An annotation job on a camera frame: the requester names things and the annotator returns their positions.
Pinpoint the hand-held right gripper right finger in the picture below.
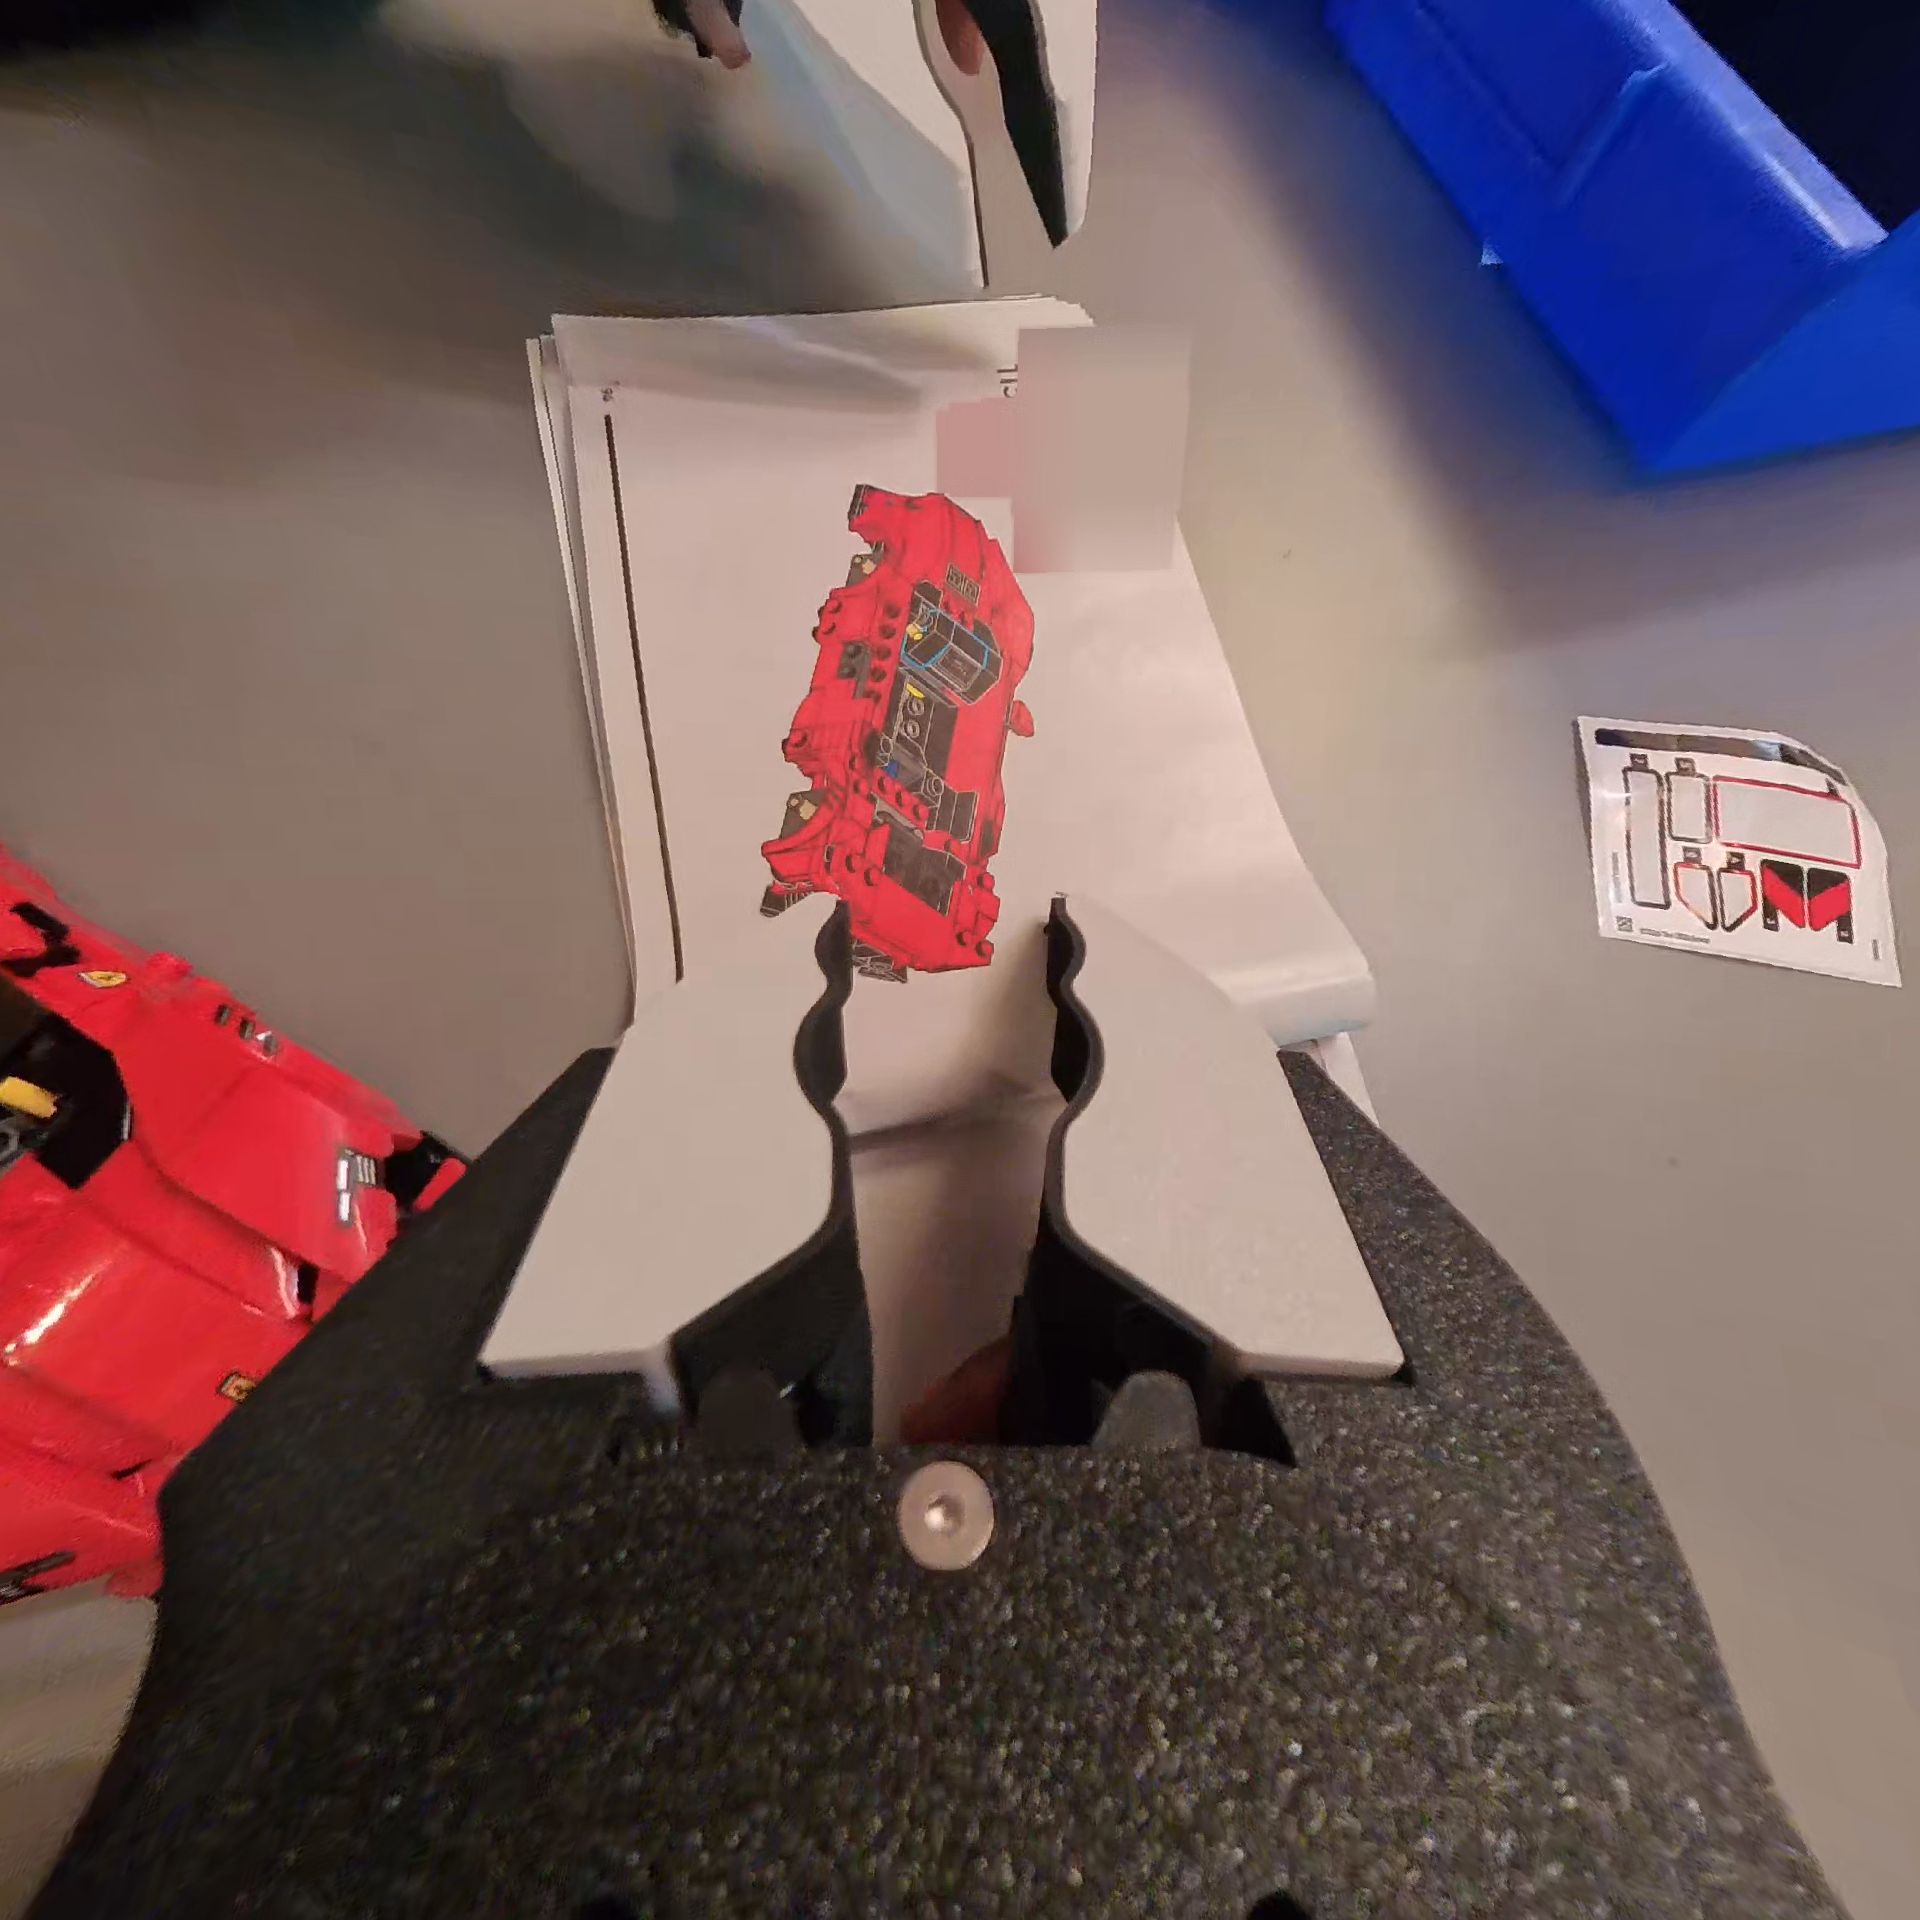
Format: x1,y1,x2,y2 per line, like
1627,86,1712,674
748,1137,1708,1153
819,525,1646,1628
1019,891,1406,1383

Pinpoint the blue plastic bin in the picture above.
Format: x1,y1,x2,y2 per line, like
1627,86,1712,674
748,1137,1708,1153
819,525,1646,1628
1318,0,1920,486

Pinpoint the lego instruction booklet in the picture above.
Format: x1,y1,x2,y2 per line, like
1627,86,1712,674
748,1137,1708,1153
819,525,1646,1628
526,296,1377,1450

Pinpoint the lego sticker sheet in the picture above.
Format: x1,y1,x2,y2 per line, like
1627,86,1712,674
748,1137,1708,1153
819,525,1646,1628
1571,712,1907,992

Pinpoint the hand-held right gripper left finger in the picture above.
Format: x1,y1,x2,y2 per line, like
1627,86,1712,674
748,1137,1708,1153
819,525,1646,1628
476,901,874,1383

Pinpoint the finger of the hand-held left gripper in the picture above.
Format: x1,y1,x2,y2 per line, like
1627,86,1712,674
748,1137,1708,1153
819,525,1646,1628
734,0,993,293
967,0,1103,252

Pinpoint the red lego car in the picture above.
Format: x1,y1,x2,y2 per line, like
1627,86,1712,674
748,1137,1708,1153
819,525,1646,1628
0,844,471,1610

